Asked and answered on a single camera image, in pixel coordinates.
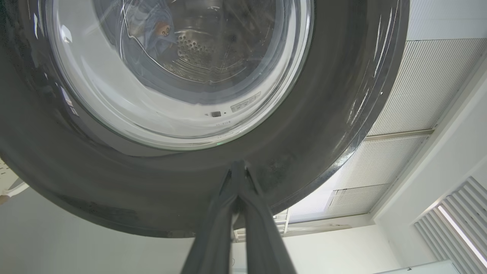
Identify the dark round washing machine door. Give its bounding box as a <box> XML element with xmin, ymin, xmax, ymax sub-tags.
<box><xmin>0</xmin><ymin>0</ymin><xmax>411</xmax><ymax>239</ymax></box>

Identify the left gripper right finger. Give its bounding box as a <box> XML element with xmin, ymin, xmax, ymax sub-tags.
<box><xmin>239</xmin><ymin>164</ymin><xmax>297</xmax><ymax>274</ymax></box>

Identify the white louvred ceiling light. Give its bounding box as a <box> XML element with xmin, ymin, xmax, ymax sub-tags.
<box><xmin>414</xmin><ymin>176</ymin><xmax>487</xmax><ymax>274</ymax></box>

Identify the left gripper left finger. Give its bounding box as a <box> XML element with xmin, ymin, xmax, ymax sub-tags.
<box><xmin>181</xmin><ymin>162</ymin><xmax>245</xmax><ymax>274</ymax></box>

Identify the grey warning sticker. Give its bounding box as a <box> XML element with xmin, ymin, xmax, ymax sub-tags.
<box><xmin>230</xmin><ymin>91</ymin><xmax>262</xmax><ymax>113</ymax></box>

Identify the blue cartoon print garment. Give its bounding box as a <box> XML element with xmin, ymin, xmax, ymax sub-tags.
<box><xmin>122</xmin><ymin>0</ymin><xmax>176</xmax><ymax>57</ymax></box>

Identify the steel washing machine drum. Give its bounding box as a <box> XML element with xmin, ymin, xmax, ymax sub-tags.
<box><xmin>93</xmin><ymin>0</ymin><xmax>284</xmax><ymax>84</ymax></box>

